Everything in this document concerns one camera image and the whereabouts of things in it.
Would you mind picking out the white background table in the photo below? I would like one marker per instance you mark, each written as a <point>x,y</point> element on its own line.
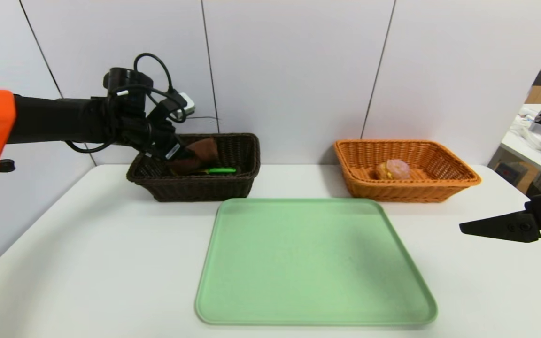
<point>524,155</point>

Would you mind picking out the dark brown wicker basket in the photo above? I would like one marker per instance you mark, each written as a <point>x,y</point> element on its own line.
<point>195,190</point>

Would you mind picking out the orange wicker basket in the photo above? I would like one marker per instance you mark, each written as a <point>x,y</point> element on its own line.
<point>392,190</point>

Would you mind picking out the brown towel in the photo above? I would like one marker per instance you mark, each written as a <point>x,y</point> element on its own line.
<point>204,150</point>

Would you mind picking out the thin black zip tie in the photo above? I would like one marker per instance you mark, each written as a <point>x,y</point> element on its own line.
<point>204,118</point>

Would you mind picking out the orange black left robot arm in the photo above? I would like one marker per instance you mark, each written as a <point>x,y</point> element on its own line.
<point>54,119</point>

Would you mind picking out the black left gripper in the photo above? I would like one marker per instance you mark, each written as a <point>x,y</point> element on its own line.
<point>172,150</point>

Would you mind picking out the light green plastic tray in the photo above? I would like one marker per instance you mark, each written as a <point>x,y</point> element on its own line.
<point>317,272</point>

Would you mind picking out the pink and yellow bun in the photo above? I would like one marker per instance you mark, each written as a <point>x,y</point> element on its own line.
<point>395,169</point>

